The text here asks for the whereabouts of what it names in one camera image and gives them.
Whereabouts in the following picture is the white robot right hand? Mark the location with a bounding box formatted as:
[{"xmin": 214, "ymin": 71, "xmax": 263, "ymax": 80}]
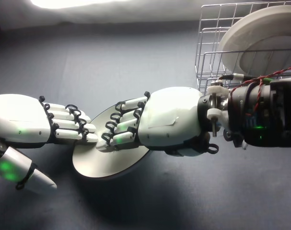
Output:
[{"xmin": 95, "ymin": 86, "xmax": 219, "ymax": 158}]

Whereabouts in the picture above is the white plate with dark rim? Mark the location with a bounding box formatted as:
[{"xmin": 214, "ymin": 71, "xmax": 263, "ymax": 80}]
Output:
[
  {"xmin": 72, "ymin": 103, "xmax": 151, "ymax": 179},
  {"xmin": 219, "ymin": 5, "xmax": 291, "ymax": 77}
]

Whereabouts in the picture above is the wire dish rack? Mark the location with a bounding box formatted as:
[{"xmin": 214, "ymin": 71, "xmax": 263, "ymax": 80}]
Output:
[{"xmin": 197, "ymin": 0, "xmax": 291, "ymax": 95}]

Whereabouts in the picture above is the grey table cloth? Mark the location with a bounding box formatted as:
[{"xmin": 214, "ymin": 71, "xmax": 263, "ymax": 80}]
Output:
[{"xmin": 0, "ymin": 19, "xmax": 291, "ymax": 230}]

